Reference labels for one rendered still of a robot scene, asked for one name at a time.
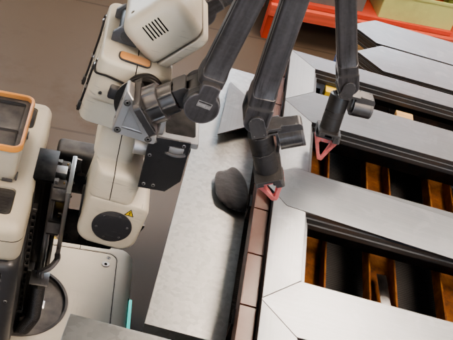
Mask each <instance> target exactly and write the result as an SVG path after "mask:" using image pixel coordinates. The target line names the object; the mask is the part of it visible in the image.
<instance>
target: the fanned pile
mask: <svg viewBox="0 0 453 340"><path fill-rule="evenodd" d="M244 98H245V94H243V93H242V92H241V91H240V90H239V89H238V88H237V87H236V86H235V85H234V84H233V83H232V82H231V83H229V87H228V90H227V94H226V100H225V103H224V109H223V112H222V118H221V121H220V127H219V130H218V135H220V134H224V133H227V132H232V131H235V130H240V129H243V128H245V127H244V125H243V110H242V104H243V100H244Z"/></svg>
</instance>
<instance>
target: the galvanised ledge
mask: <svg viewBox="0 0 453 340"><path fill-rule="evenodd" d="M254 76H255V74H251V73H247V72H243V71H240V70H237V69H233V68H231V70H230V72H229V76H228V79H227V81H226V83H225V85H224V87H223V89H222V90H221V91H220V94H219V98H220V110H219V113H218V115H217V117H216V118H215V119H214V120H212V121H211V122H208V123H199V145H198V149H196V150H195V149H191V152H190V154H189V158H188V162H187V166H186V169H185V174H184V177H183V181H182V184H181V189H180V192H179V196H178V199H177V204H176V207H175V211H174V215H173V219H172V222H171V226H170V229H169V234H168V237H167V242H166V244H165V247H164V252H163V255H162V260H161V263H160V267H159V270H158V274H157V278H156V282H155V285H154V290H153V292H152V297H151V300H150V305H149V308H148V312H147V315H146V319H145V323H144V328H143V330H142V332H145V333H150V334H153V335H158V336H160V337H165V338H168V339H172V340H226V335H227V328H228V323H229V315H230V310H231V302H232V297H233V290H234V284H235V277H236V272H237V264H238V259H239V251H240V246H241V238H242V233H243V226H244V220H245V213H246V211H245V212H239V211H235V210H233V209H229V208H227V207H226V206H225V205H224V204H223V203H222V202H221V201H220V200H219V199H218V196H217V195H216V190H215V183H214V180H215V175H216V172H217V171H223V170H225V169H229V168H230V167H235V168H237V169H238V170H239V171H240V172H241V173H242V175H243V177H244V178H245V181H246V184H247V189H248V195H249V187H250V182H251V174H252V170H253V158H252V153H251V149H250V145H249V140H248V137H247V133H248V131H247V130H246V129H245V128H243V129H240V130H235V131H232V132H227V133H224V134H220V135H218V130H219V127H220V121H221V118H222V112H223V109H224V103H225V100H226V96H227V90H228V87H229V83H231V82H232V83H233V84H234V85H235V86H236V87H237V88H238V89H239V90H240V91H241V92H242V93H243V94H246V92H247V90H249V86H250V84H251V81H252V80H253V77H254Z"/></svg>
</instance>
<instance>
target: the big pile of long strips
mask: <svg viewBox="0 0 453 340"><path fill-rule="evenodd" d="M357 36H358V45H360V46H361V47H363V48H364V49H363V50H360V51H358V60H359V69H363V70H366V71H369V72H373V73H376V74H380V75H383V76H388V77H390V78H394V79H397V80H402V81H404V82H408V83H411V84H416V85H418V86H422V87H426V88H430V89H432V90H436V91H440V92H444V93H447V94H451V95H453V42H449V41H446V40H442V39H439V38H435V37H432V36H428V35H425V34H421V33H418V32H414V31H411V30H407V29H404V28H400V27H398V26H393V25H390V24H386V23H383V22H379V21H376V20H374V21H369V22H362V23H358V24H357Z"/></svg>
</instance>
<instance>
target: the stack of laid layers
mask: <svg viewBox="0 0 453 340"><path fill-rule="evenodd" d="M289 64H290V59H289V62H288V64H287V69H286V80H285V85H284V96H283V102H282V113H281V117H283V115H284V104H285V98H286V88H287V81H288V75H289ZM335 81H336V75H334V74H330V73H327V72H323V71H320V70H317V69H316V70H315V82H314V92H315V93H316V83H317V82H318V83H320V84H325V85H328V86H332V87H336V85H335ZM359 90H361V91H363V92H367V93H370V94H372V95H373V97H374V98H375V99H377V100H381V101H385V102H387V103H392V104H395V105H399V106H402V107H406V108H409V109H413V110H416V111H420V112H424V113H428V114H430V115H435V116H438V117H442V118H444V119H449V120H452V121H453V108H451V107H447V106H443V105H439V104H437V103H433V102H429V101H425V100H423V99H419V98H415V97H412V96H408V95H405V94H401V93H398V92H394V91H391V90H387V89H384V88H380V87H377V86H372V85H370V84H366V83H362V82H359ZM315 125H316V123H312V124H311V144H310V154H309V172H311V160H312V148H313V137H315V134H314V132H315ZM340 134H341V140H340V143H339V144H342V145H345V146H350V147H353V148H357V149H360V150H364V151H367V152H372V153H374V154H378V155H382V156H384V157H389V158H391V159H396V160H399V161H403V162H406V163H410V164H414V165H418V166H420V167H424V168H428V169H432V170H435V171H439V172H442V173H447V174H449V175H453V162H452V161H448V160H445V159H441V158H437V157H433V156H431V155H428V154H423V153H420V152H416V151H414V150H409V149H406V148H402V147H399V146H395V145H391V144H387V143H385V142H380V141H377V140H373V139H370V138H366V137H363V136H358V135H356V134H352V133H348V132H344V131H341V130H340ZM346 184H347V183H346ZM348 185H350V186H353V185H351V184H348ZM354 187H356V188H360V187H358V186H354ZM360 189H363V190H367V191H369V192H373V193H375V194H379V195H382V196H385V197H388V198H391V199H394V200H398V201H401V202H404V203H407V204H411V205H413V206H417V207H419V208H423V209H425V210H430V211H432V212H435V213H438V214H441V215H445V216H447V217H451V218H453V212H448V211H445V210H441V209H438V208H434V207H430V206H426V205H423V204H419V203H416V202H411V201H409V200H404V199H402V198H397V197H394V196H390V195H387V194H383V193H379V192H375V191H372V190H368V189H365V188H360ZM272 207H273V201H270V212H269V218H268V228H267V235H266V245H265V251H264V262H263V268H262V278H261V284H260V295H259V301H258V311H257V318H256V324H255V334H254V340H257V338H258V327H259V321H260V310H261V304H262V293H263V287H264V276H265V270H266V259H267V253H268V242H269V236H270V225H271V218H272ZM304 212H305V211H304ZM305 213H306V215H305V236H304V246H303V266H302V278H301V282H304V279H305V257H306V246H307V229H311V230H314V231H319V232H322V233H326V234H329V235H333V236H336V237H341V238H344V239H348V240H351V241H354V242H359V243H361V244H366V245H368V246H373V247H376V248H381V249H383V250H388V251H391V252H395V253H398V254H403V255H405V256H410V257H413V258H418V259H420V260H425V261H428V262H432V263H435V264H440V265H442V266H447V267H450V268H453V259H451V258H447V257H445V256H441V255H439V254H435V253H432V252H428V251H426V250H422V249H420V248H416V247H413V246H410V245H407V244H404V243H401V242H397V241H394V240H392V239H388V238H386V237H382V236H379V235H376V234H373V233H370V232H367V231H363V230H360V229H357V228H354V227H351V226H348V225H344V224H342V223H338V222H336V221H332V220H330V219H326V218H323V217H319V216H317V215H313V214H311V213H308V212H305Z"/></svg>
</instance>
